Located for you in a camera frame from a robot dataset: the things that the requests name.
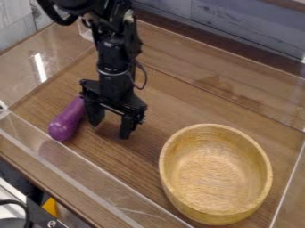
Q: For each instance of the clear acrylic tray enclosure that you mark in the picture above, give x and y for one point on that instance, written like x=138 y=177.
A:
x=103 y=177

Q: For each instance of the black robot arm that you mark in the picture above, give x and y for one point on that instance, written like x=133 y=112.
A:
x=111 y=20

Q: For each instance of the brown wooden bowl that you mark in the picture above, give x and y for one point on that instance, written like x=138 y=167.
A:
x=215 y=173

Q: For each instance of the purple toy eggplant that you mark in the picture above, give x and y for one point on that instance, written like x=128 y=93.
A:
x=64 y=123

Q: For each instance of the black and yellow device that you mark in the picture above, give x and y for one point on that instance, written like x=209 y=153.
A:
x=20 y=212

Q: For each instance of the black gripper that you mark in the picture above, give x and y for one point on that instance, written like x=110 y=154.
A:
x=112 y=93

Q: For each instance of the clear acrylic corner bracket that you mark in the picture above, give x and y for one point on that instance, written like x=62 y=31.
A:
x=84 y=31

